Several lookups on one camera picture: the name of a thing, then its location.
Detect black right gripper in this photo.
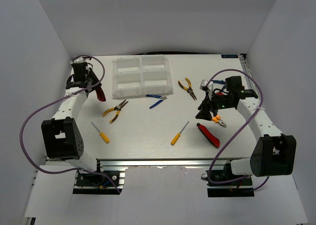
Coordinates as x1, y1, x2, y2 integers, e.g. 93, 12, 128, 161
195, 90, 234, 121

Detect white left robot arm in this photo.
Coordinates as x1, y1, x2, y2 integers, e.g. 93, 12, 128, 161
41, 58, 104, 185

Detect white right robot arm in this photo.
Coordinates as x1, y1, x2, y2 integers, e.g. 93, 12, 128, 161
196, 76, 296, 185

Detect orange black combination pliers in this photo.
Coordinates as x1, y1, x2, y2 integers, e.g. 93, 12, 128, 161
212, 115, 227, 128

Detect yellow pliers centre right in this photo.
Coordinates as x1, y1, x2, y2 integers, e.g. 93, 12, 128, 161
178, 78, 197, 100

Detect red black knife right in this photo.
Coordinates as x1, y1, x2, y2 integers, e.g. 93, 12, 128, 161
197, 123, 220, 148

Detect yellow long nose pliers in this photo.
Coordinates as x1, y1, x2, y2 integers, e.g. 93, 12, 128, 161
102, 99, 128, 124

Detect white compartment tray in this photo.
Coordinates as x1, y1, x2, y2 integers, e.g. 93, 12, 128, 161
112, 55, 173, 99

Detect blue sticker right corner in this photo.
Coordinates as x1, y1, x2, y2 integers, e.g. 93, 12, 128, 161
221, 54, 239, 59

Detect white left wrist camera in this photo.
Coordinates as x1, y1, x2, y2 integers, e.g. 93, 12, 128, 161
70, 57, 87, 65

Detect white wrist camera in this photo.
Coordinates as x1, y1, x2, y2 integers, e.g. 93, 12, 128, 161
70, 57, 87, 65
199, 80, 213, 98

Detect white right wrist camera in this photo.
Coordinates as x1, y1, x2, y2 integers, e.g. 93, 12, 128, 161
199, 80, 213, 98

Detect blue handled cutters right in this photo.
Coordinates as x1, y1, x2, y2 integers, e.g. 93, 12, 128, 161
212, 80, 225, 85

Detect yellow handle screwdriver centre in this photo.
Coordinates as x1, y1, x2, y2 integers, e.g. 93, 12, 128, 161
170, 121, 190, 146

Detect yellow handle screwdriver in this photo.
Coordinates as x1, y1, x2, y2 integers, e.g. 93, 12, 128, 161
170, 121, 190, 146
91, 122, 110, 144

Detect blue wire cutters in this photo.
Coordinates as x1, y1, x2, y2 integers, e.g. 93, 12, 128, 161
145, 94, 168, 109

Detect yellow handle screwdriver left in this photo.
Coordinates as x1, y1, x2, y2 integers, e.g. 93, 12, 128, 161
91, 122, 110, 144

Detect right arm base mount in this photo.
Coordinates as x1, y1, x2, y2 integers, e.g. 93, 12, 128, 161
200, 161, 254, 198

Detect aluminium rail front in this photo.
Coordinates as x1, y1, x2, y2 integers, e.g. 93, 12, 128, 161
45, 157, 252, 169

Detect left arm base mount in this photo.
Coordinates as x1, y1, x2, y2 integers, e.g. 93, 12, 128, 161
73, 167, 127, 195

